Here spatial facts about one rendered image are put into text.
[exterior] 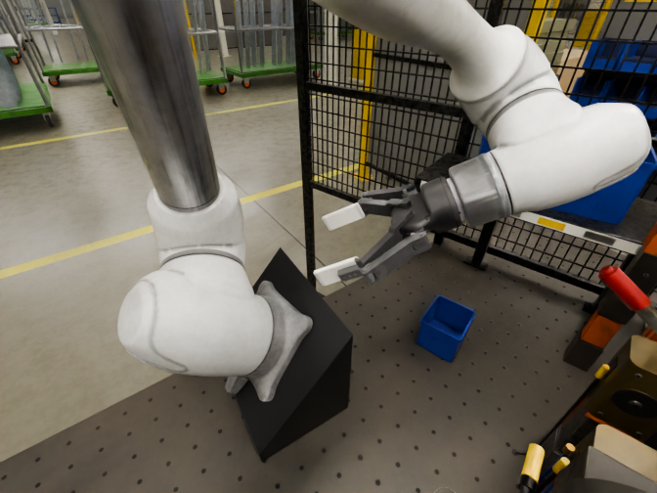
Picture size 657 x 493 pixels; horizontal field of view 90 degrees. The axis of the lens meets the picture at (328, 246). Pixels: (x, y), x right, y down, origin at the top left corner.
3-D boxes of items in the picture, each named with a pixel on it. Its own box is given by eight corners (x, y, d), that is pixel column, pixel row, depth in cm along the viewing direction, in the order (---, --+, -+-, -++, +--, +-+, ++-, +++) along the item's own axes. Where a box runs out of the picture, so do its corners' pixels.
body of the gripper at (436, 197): (469, 237, 45) (404, 258, 48) (456, 203, 51) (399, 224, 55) (455, 195, 41) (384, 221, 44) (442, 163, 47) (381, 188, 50)
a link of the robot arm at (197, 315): (221, 386, 64) (93, 386, 48) (220, 300, 73) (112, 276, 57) (279, 363, 56) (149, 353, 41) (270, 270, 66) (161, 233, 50)
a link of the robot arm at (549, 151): (515, 233, 46) (482, 161, 52) (652, 190, 40) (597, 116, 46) (514, 195, 37) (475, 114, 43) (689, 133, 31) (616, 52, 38)
